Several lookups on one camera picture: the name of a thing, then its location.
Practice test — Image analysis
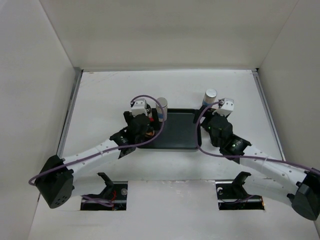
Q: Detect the black rectangular tray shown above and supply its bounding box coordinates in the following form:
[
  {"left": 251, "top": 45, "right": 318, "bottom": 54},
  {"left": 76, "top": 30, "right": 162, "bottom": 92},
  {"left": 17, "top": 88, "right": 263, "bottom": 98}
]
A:
[{"left": 140, "top": 108, "right": 202, "bottom": 151}]

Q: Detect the red-lid chili sauce jar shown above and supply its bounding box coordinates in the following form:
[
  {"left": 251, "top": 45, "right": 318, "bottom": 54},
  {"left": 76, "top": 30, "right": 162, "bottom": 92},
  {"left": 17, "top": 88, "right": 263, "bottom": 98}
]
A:
[{"left": 144, "top": 117, "right": 156, "bottom": 139}]

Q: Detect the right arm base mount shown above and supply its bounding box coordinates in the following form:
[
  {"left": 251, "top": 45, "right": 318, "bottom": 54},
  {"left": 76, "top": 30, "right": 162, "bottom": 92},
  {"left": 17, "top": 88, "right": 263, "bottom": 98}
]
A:
[{"left": 215, "top": 171, "right": 265, "bottom": 211}]

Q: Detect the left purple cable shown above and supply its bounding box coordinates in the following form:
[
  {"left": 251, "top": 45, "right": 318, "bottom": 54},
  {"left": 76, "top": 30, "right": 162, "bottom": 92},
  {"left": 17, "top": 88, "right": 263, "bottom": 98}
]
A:
[{"left": 28, "top": 94, "right": 167, "bottom": 208}]

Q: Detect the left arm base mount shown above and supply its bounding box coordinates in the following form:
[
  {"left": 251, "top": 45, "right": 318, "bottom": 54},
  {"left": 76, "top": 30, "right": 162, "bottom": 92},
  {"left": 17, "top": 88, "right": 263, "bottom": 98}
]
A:
[{"left": 80, "top": 172, "right": 129, "bottom": 211}]

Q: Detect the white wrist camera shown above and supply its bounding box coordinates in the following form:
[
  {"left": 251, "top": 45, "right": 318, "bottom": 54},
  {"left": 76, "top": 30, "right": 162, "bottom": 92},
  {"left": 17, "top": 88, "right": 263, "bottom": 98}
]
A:
[
  {"left": 215, "top": 98, "right": 235, "bottom": 118},
  {"left": 130, "top": 98, "right": 148, "bottom": 118}
]

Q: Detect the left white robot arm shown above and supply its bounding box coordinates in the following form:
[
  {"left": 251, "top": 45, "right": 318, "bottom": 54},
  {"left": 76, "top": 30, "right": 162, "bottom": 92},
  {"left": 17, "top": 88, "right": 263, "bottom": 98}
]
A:
[{"left": 30, "top": 109, "right": 163, "bottom": 209}]

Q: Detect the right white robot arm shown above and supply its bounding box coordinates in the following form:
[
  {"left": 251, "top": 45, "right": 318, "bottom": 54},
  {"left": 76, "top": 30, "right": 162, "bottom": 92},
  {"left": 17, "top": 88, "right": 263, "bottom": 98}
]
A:
[{"left": 193, "top": 104, "right": 320, "bottom": 221}]

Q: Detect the black-cap clear bottle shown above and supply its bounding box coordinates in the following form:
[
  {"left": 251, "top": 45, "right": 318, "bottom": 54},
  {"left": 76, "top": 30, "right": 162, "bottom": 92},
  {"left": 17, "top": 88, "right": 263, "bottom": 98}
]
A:
[{"left": 145, "top": 103, "right": 153, "bottom": 118}]

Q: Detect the silver-lid bead jar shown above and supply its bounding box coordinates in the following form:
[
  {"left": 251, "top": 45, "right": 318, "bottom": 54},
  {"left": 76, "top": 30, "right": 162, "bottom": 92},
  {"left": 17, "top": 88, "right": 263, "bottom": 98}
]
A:
[
  {"left": 202, "top": 88, "right": 217, "bottom": 106},
  {"left": 155, "top": 97, "right": 168, "bottom": 123}
]

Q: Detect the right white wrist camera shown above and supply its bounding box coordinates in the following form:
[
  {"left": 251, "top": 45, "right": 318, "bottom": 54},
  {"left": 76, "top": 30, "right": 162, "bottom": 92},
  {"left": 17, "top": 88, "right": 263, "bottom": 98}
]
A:
[{"left": 215, "top": 98, "right": 235, "bottom": 118}]

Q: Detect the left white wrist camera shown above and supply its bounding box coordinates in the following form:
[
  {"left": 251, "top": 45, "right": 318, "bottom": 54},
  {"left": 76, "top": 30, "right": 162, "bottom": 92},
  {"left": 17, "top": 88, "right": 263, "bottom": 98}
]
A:
[{"left": 130, "top": 98, "right": 148, "bottom": 118}]

